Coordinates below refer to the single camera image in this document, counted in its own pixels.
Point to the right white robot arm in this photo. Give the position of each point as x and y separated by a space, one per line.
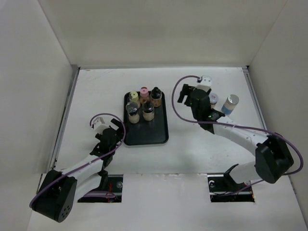
272 156

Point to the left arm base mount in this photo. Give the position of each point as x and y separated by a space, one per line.
100 188

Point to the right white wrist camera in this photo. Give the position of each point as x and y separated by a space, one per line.
204 83

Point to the black rectangular plastic tray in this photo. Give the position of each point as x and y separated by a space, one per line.
147 132

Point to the pink cap spice bottle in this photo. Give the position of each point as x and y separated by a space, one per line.
144 95

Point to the yellow cap spice bottle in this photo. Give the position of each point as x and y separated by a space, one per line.
134 97

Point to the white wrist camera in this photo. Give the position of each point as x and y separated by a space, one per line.
99 125
204 83

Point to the black cap grinder bottle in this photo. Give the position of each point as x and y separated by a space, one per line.
148 111

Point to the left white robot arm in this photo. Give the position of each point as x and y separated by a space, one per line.
61 189

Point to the grey cap pepper grinder bottle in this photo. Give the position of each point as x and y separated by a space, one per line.
132 111

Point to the silver cap blue label bottle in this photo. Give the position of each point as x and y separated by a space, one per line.
230 104

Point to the red label spice jar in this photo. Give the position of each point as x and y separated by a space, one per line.
213 99

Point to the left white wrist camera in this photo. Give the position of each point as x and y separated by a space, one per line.
99 125

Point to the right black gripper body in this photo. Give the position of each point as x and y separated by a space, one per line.
188 103

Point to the small black cap spice bottle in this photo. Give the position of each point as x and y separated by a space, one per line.
156 96

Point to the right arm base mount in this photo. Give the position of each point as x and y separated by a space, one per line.
223 189

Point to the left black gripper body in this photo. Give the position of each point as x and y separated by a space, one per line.
119 136

